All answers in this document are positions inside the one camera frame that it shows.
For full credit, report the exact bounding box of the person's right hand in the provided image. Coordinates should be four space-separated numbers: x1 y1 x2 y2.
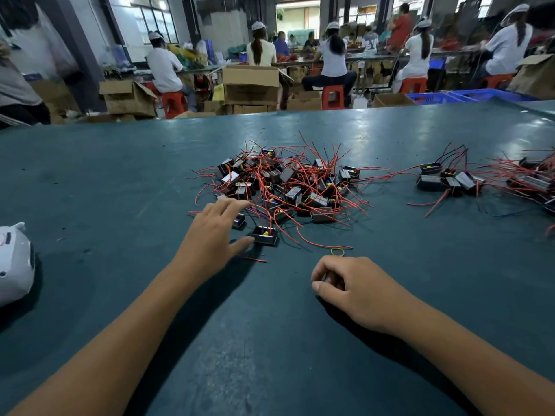
310 255 413 336

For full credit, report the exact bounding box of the person's left hand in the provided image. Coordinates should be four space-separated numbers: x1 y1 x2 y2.
173 197 255 283

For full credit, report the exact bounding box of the central pile of wired modules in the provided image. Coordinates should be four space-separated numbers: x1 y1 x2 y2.
189 134 387 255

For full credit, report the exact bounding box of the person's right forearm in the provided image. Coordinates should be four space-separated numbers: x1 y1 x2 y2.
394 299 555 416

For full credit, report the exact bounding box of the person's left forearm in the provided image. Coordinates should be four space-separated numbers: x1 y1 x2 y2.
9 259 209 416

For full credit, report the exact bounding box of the red plastic stool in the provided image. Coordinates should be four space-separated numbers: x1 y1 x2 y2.
321 84 347 110
399 77 428 94
161 91 188 118
484 74 515 89

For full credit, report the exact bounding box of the large closed cardboard box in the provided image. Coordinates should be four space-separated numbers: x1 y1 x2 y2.
222 66 281 107

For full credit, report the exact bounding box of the open cardboard box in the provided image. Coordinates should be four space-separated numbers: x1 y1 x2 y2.
99 79 160 118

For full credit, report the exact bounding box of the low cardboard box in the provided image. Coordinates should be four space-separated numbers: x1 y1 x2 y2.
287 91 324 112

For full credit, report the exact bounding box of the white plastic shell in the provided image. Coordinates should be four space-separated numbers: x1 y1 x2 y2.
0 222 36 307

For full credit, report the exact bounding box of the shallow cardboard box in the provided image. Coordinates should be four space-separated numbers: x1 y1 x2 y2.
373 92 417 108

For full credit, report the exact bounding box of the blue plastic crate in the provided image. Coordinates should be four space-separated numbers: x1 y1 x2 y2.
406 91 469 105
451 88 537 102

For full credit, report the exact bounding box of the tilted cardboard box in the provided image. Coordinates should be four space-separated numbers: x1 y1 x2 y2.
507 53 555 101

